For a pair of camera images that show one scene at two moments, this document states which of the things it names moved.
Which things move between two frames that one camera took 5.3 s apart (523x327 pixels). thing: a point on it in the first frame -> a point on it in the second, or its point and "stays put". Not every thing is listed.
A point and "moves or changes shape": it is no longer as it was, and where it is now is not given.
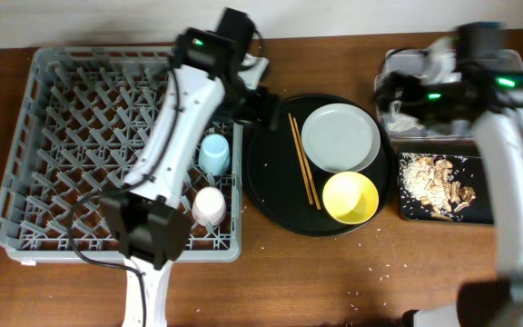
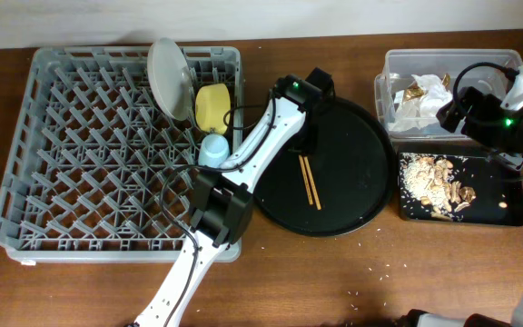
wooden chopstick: [306, 162] stays put
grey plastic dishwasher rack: [84, 116] stays put
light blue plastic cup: [213, 154] stays put
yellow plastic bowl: [350, 198] moves or changes shape
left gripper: [260, 108] -> [311, 142]
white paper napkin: [441, 60] moves or changes shape
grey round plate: [340, 137] -> [169, 79]
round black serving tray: [324, 169] stays put
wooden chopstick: [300, 159] stays put
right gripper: [405, 91] -> [485, 106]
